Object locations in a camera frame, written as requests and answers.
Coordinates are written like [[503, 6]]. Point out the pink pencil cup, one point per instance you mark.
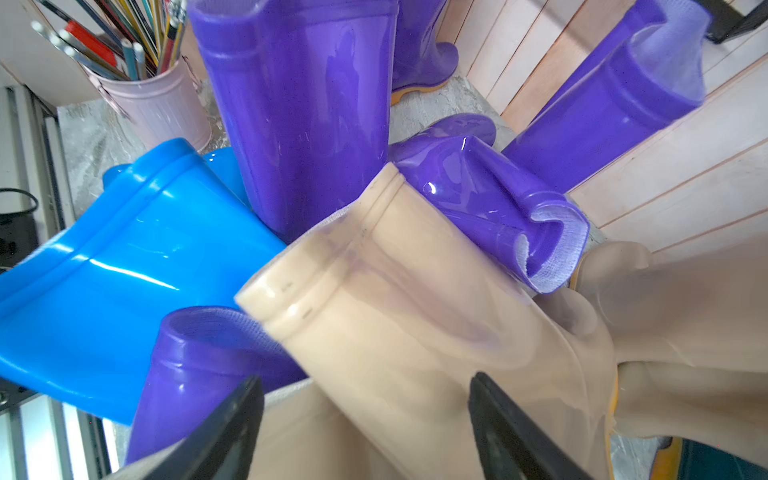
[[137, 65]]

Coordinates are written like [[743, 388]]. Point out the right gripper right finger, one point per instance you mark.
[[509, 443]]

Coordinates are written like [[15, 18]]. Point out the large purple boot front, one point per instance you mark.
[[201, 355]]

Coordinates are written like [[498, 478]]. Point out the purple boot standing left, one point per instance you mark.
[[304, 91]]

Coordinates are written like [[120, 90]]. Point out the large beige boot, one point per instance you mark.
[[392, 310]]

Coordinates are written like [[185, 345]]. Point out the purple boot back centre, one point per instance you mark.
[[643, 76]]

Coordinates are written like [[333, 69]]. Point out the purple boot under pile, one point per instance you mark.
[[530, 229]]

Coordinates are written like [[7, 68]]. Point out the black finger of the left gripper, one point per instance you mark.
[[728, 23]]

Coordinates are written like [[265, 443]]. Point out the blue boot upper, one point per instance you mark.
[[81, 314]]

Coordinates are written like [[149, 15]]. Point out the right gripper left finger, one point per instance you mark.
[[222, 447]]

